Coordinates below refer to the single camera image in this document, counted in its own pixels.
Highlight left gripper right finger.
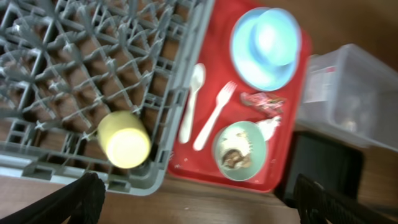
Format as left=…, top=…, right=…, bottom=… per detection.
left=294, top=174, right=397, bottom=224

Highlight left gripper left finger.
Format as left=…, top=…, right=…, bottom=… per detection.
left=1, top=172, right=106, bottom=224

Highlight yellow plastic cup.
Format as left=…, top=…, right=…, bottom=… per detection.
left=97, top=110, right=151, bottom=169

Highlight white tissue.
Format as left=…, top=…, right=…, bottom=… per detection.
left=256, top=116, right=282, bottom=141

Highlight mint green bowl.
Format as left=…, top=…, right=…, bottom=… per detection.
left=213, top=121, right=267, bottom=182

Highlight food scraps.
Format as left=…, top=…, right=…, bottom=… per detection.
left=219, top=130, right=252, bottom=170

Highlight red snack wrapper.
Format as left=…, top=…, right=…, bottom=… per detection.
left=240, top=92, right=285, bottom=118

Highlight white plastic spoon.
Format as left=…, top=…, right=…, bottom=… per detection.
left=178, top=63, right=206, bottom=144

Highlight light blue bowl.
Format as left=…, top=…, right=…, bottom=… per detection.
left=252, top=8, right=301, bottom=66

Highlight grey dishwasher rack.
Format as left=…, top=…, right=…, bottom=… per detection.
left=1, top=0, right=215, bottom=196

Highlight black plastic tray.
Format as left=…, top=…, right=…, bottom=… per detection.
left=274, top=131, right=364, bottom=208

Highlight red plastic tray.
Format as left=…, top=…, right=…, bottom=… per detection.
left=167, top=0, right=312, bottom=192

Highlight clear plastic bin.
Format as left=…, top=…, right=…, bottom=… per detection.
left=296, top=44, right=397, bottom=151

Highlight light blue plate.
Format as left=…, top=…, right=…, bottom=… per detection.
left=229, top=7, right=302, bottom=91

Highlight white plastic fork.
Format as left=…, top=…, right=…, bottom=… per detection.
left=193, top=81, right=237, bottom=151

